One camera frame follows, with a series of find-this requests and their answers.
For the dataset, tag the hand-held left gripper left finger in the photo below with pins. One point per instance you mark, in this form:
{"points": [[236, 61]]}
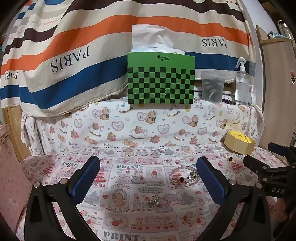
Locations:
{"points": [[85, 179]]}

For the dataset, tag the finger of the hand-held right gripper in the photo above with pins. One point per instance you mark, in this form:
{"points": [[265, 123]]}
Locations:
{"points": [[278, 149], [254, 165]]}

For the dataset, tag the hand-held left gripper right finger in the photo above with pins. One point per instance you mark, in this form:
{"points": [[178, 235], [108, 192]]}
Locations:
{"points": [[211, 182]]}

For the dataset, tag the hexagonal cardboard jewelry box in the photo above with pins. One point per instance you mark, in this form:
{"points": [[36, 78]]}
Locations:
{"points": [[238, 146]]}

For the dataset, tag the small metal brooch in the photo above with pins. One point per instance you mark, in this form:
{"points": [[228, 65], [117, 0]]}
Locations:
{"points": [[155, 200]]}

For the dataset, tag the wooden board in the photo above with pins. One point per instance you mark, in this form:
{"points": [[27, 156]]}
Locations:
{"points": [[277, 81]]}

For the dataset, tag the purple pen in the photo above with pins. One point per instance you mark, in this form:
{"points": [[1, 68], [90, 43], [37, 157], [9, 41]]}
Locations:
{"points": [[228, 101]]}

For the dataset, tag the clear spray bottle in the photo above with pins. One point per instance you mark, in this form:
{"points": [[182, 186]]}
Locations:
{"points": [[242, 85]]}

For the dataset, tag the bear print cloth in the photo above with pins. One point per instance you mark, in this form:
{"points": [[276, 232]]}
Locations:
{"points": [[129, 120]]}

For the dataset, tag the pink bag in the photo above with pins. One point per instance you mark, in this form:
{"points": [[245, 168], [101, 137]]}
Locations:
{"points": [[10, 176]]}

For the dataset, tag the clear plastic container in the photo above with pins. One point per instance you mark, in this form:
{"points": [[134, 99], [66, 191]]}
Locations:
{"points": [[212, 85]]}

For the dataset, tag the panda figurine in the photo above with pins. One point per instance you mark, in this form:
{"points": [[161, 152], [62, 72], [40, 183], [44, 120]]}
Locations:
{"points": [[271, 35]]}

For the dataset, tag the green checkered tissue box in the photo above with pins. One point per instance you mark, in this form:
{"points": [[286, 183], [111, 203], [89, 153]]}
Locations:
{"points": [[159, 78]]}

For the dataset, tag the striped printed blanket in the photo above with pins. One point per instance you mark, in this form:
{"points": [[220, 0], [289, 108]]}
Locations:
{"points": [[92, 34]]}

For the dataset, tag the white tissue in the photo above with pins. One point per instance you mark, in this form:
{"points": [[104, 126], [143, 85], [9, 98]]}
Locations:
{"points": [[150, 37]]}

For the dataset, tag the cartoon wall sticker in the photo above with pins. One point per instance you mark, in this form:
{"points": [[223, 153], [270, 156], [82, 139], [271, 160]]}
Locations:
{"points": [[293, 77]]}

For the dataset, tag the wooden bed frame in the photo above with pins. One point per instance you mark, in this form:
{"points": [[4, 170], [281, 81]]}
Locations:
{"points": [[16, 129]]}

